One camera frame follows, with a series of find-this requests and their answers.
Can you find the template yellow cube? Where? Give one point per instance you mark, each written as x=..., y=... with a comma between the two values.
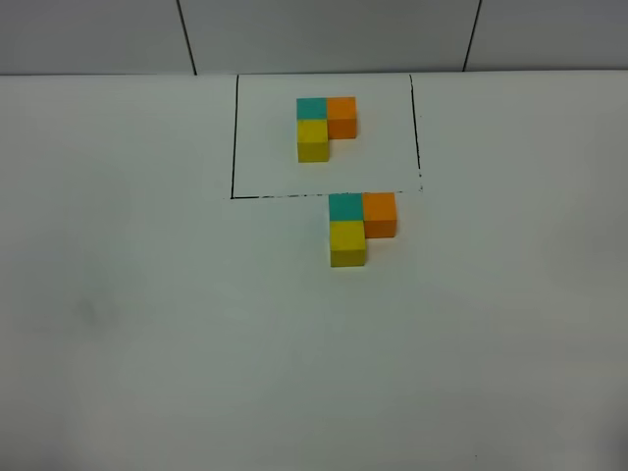
x=312, y=141

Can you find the template orange cube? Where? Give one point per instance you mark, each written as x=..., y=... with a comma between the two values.
x=342, y=117

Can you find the template teal cube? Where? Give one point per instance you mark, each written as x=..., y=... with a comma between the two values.
x=311, y=108

